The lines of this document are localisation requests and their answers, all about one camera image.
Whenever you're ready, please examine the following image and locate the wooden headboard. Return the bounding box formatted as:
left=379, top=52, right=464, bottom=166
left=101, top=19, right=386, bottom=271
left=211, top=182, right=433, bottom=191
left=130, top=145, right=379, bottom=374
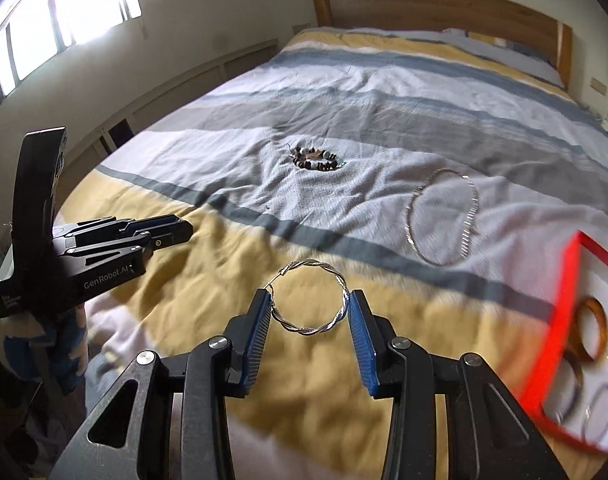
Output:
left=311, top=0, right=574, bottom=92

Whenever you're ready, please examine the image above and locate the red shallow box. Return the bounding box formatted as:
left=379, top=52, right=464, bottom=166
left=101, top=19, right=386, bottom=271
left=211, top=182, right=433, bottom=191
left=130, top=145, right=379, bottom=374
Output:
left=519, top=230, right=608, bottom=453

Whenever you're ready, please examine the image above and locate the silver chain necklace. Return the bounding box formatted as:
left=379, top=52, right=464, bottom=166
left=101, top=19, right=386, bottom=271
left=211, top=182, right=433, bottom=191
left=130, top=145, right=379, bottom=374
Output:
left=405, top=169, right=481, bottom=267

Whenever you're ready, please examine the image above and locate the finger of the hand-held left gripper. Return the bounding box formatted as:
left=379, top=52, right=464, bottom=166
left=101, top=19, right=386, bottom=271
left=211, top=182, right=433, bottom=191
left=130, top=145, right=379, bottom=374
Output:
left=66, top=233, right=155, bottom=264
left=54, top=214, right=194, bottom=246

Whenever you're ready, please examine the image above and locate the white low wall cabinet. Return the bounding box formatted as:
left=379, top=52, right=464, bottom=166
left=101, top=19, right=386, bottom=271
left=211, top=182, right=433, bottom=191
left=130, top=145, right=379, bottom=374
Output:
left=58, top=40, right=279, bottom=171

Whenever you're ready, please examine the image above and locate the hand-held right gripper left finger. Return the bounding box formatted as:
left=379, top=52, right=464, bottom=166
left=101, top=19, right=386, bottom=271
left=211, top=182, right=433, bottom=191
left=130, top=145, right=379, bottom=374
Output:
left=48, top=289, right=273, bottom=480

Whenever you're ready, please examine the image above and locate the amber bangle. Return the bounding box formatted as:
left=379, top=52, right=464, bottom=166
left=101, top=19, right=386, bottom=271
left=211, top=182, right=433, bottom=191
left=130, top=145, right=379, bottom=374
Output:
left=564, top=296, right=608, bottom=365

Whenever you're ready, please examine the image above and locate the striped pillow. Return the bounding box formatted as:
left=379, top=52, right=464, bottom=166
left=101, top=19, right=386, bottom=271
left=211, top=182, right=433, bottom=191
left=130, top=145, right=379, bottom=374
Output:
left=441, top=27, right=567, bottom=86

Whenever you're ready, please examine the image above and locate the window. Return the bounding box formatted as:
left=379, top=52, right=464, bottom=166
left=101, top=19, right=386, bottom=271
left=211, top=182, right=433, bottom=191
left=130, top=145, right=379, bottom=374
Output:
left=0, top=0, right=149, bottom=106

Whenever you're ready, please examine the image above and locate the thin gold hoop bangle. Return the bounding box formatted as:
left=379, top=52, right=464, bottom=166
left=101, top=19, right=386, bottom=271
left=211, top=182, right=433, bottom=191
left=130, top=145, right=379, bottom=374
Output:
left=581, top=384, right=608, bottom=443

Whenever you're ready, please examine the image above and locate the silver twisted hoop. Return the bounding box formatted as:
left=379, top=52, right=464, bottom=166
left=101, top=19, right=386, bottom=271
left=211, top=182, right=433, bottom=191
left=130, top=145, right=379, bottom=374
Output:
left=269, top=258, right=351, bottom=335

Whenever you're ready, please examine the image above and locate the dark beaded bracelet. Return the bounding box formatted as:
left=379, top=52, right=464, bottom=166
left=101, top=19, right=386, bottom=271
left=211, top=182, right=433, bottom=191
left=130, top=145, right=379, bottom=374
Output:
left=290, top=146, right=345, bottom=172

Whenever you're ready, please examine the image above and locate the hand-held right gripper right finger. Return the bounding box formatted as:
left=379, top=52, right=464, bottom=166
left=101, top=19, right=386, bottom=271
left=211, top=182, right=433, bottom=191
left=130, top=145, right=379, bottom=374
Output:
left=348, top=289, right=570, bottom=480

